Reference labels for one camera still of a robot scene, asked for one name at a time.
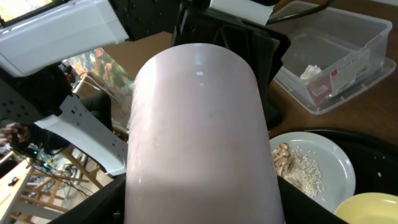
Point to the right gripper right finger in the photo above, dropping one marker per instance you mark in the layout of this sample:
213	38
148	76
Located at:
301	209

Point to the grey plate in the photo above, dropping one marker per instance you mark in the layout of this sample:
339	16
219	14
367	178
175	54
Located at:
337	176

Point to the yellow bowl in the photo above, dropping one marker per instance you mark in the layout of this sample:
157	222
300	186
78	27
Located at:
369	208

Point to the pink cup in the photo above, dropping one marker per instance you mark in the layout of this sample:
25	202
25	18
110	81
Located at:
199	149

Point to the white rice pile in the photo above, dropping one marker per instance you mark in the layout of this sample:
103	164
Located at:
304	174

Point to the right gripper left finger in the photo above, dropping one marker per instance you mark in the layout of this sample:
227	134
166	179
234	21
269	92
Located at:
106	206

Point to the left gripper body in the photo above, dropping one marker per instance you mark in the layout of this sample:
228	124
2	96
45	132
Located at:
260	47

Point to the clear plastic bin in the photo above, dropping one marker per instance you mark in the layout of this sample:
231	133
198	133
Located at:
329	39

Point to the red snack wrapper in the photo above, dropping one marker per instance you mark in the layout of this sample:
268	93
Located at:
339	79

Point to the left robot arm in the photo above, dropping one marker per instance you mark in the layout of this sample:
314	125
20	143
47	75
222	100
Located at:
34	88

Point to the round black tray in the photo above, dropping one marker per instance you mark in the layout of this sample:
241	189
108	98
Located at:
374	160

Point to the white tissue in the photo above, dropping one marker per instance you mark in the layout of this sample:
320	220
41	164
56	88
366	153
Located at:
310	71

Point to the peanut shells pile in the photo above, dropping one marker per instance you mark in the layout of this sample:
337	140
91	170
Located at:
282	158

